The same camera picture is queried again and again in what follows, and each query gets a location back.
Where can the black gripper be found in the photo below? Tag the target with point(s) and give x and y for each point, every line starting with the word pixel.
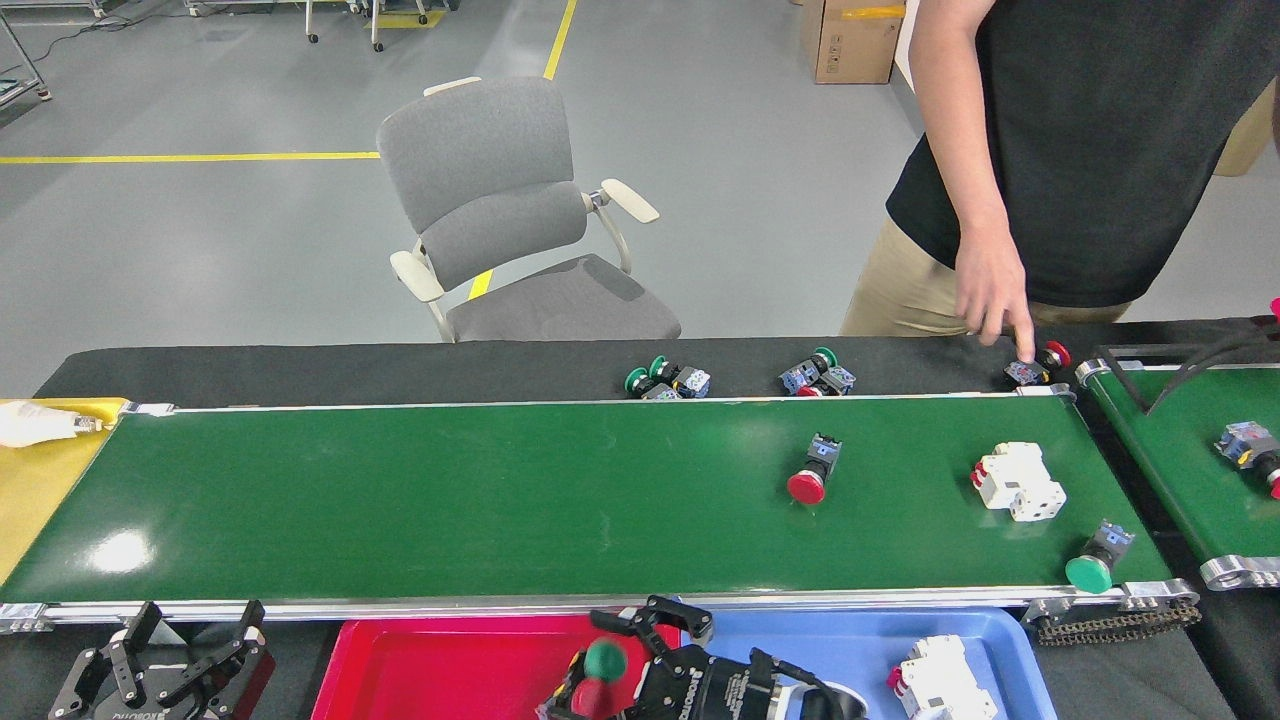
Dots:
pixel 160 712
pixel 720 690

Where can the white circuit breaker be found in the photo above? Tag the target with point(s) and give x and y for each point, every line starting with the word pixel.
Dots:
pixel 1020 482
pixel 940 680

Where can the person's right forearm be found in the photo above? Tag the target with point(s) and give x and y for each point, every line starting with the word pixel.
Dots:
pixel 960 170

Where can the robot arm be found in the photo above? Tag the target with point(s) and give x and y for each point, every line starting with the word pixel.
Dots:
pixel 830 705

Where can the red plastic tray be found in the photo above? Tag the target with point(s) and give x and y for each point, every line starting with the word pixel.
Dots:
pixel 430 680

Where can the blue plastic tray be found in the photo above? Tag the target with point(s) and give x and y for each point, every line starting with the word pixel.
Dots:
pixel 860 650

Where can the long green conveyor belt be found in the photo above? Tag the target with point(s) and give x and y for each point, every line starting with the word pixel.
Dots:
pixel 400 500

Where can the short green conveyor belt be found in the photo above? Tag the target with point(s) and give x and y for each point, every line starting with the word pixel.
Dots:
pixel 1190 480

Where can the person's right hand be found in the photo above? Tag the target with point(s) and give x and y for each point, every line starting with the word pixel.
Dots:
pixel 990 290

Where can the yellow plastic bin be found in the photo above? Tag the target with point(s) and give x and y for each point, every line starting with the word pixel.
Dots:
pixel 40 500

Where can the grey office chair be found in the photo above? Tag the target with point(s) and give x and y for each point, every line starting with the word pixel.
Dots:
pixel 490 170

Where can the brown cardboard box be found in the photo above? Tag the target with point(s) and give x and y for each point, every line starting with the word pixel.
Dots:
pixel 850 45

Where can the metal equipment cart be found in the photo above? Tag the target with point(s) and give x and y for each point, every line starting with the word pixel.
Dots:
pixel 250 8

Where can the white wheeled stand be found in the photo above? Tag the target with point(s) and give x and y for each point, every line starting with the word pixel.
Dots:
pixel 377 30

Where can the person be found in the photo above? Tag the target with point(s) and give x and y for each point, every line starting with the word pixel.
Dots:
pixel 1100 150

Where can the metal frame with caster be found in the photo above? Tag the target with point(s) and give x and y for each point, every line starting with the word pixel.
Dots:
pixel 44 94

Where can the black guide frame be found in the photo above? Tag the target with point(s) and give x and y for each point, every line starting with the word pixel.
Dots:
pixel 1230 345

